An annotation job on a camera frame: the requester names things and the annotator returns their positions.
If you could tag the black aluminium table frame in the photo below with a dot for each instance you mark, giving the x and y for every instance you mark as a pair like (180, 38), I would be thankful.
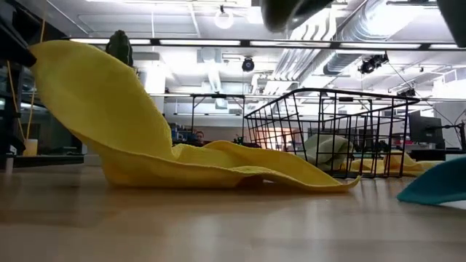
(47, 161)

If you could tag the round black camera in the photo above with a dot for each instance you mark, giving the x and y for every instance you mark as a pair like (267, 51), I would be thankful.
(248, 64)

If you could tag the dark computer monitor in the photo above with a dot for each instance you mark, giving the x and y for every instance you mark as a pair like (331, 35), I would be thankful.
(426, 127)

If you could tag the black metal frame stand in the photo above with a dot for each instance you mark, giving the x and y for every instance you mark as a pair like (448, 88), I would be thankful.
(218, 96)

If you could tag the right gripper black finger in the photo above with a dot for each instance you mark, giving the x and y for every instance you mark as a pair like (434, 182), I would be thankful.
(287, 14)

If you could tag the teal microfiber towel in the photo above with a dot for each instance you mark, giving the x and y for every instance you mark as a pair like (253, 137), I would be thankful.
(437, 185)

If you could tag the round ceiling lamp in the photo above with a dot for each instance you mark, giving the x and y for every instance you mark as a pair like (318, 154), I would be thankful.
(224, 27)

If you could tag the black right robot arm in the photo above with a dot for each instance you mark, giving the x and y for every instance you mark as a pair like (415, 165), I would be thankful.
(455, 14)

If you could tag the background black robot arm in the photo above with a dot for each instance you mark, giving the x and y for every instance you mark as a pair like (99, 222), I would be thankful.
(241, 141)

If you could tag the yellow microfiber towel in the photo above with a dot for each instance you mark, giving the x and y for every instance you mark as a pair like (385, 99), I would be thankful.
(411, 165)
(127, 127)

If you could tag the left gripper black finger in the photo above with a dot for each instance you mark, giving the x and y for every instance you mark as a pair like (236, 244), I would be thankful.
(14, 45)

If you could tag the green cactus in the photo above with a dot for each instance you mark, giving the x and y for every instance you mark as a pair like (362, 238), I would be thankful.
(119, 47)

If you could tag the black hanging device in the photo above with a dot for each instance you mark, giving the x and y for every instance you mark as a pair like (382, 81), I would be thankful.
(371, 63)

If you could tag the long ceiling light strip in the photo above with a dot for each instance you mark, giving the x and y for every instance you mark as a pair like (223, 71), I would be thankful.
(200, 42)

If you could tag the person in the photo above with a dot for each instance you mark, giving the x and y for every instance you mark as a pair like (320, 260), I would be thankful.
(199, 136)

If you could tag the green microfiber towel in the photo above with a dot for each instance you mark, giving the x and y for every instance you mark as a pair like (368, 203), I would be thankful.
(327, 149)

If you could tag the yellowish cup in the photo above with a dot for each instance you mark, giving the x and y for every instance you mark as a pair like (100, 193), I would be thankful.
(31, 147)

